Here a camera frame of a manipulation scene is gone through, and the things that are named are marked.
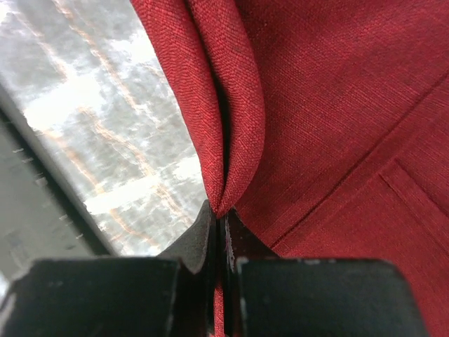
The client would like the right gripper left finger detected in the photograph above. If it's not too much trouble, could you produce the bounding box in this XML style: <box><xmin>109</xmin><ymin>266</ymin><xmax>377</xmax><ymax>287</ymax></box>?
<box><xmin>159</xmin><ymin>200</ymin><xmax>217</xmax><ymax>336</ymax></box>

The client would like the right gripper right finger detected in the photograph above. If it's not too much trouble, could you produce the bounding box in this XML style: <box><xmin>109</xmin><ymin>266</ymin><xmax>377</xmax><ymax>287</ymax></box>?
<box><xmin>217</xmin><ymin>209</ymin><xmax>279</xmax><ymax>336</ymax></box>

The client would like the dark red cloth napkin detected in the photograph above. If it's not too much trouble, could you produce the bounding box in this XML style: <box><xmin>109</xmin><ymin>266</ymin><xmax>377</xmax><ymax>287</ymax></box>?
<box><xmin>133</xmin><ymin>1</ymin><xmax>448</xmax><ymax>336</ymax></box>

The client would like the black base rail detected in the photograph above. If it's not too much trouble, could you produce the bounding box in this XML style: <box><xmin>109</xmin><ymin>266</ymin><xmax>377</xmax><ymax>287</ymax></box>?
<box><xmin>1</xmin><ymin>89</ymin><xmax>115</xmax><ymax>281</ymax></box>

